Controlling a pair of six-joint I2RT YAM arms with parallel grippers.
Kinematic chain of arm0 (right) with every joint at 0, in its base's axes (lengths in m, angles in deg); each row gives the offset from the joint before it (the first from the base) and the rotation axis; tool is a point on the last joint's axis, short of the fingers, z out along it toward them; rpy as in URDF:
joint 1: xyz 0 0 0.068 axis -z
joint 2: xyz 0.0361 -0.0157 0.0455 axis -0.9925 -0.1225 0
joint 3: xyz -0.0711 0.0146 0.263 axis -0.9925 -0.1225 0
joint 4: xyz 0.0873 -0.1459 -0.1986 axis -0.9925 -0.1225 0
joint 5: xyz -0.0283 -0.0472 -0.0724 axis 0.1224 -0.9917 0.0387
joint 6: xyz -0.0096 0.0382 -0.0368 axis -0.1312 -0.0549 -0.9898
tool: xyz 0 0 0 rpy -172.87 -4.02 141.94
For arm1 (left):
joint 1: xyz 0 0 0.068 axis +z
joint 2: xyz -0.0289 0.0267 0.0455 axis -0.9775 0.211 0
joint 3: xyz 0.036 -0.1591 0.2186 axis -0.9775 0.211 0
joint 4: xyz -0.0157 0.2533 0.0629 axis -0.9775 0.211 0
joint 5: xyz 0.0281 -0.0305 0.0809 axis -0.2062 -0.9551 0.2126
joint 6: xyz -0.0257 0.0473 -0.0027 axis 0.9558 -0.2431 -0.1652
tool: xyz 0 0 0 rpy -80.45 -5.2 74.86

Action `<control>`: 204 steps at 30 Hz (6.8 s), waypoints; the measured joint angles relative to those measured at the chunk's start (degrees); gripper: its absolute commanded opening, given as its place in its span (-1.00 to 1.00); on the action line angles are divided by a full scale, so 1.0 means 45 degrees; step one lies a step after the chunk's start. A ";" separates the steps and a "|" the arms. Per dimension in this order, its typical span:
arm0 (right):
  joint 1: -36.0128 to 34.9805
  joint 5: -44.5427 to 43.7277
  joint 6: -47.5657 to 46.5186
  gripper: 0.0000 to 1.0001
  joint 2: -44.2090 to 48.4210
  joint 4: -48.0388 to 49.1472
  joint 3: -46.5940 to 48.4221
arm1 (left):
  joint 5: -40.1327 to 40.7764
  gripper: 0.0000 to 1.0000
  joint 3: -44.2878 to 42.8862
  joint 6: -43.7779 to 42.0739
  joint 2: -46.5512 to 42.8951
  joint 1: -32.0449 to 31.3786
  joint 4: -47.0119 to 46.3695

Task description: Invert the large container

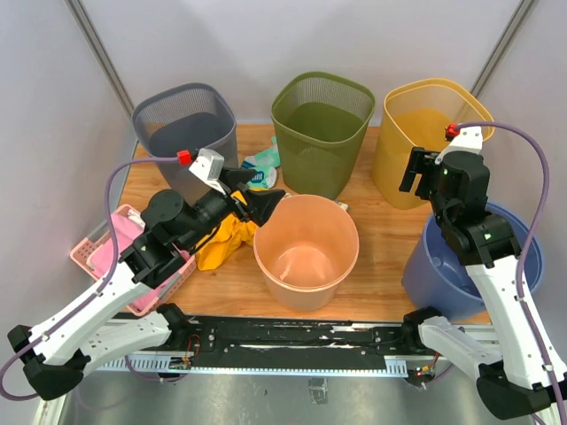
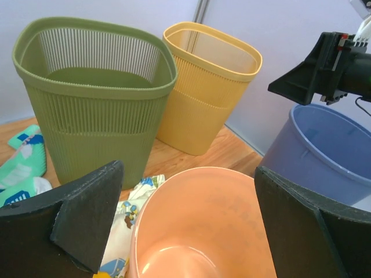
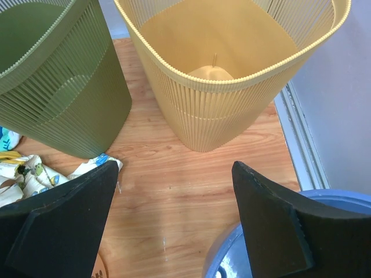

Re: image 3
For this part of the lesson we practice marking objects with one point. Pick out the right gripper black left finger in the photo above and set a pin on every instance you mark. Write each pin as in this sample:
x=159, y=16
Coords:
x=58, y=233

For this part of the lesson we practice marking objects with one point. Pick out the peach capybara plastic bucket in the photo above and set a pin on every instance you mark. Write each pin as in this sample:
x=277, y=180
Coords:
x=99, y=269

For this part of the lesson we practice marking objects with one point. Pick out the blue plastic bucket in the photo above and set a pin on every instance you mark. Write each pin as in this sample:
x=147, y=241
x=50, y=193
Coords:
x=227, y=257

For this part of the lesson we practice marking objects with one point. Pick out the yellow slatted waste basket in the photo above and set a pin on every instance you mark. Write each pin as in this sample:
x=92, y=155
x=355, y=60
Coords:
x=214, y=66

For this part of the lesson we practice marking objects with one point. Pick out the white cartoon print cloth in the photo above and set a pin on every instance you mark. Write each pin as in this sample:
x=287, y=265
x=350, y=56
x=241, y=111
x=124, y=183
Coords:
x=26, y=176

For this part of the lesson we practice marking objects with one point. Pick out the aluminium frame rail right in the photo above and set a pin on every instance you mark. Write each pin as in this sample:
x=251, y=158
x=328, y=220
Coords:
x=306, y=162

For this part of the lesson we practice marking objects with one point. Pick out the green slatted waste basket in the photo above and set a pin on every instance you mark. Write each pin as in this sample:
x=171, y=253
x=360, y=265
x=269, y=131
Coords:
x=61, y=80

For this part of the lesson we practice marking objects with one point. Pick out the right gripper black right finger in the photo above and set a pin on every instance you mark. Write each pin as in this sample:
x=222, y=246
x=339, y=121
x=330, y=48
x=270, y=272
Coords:
x=305, y=234

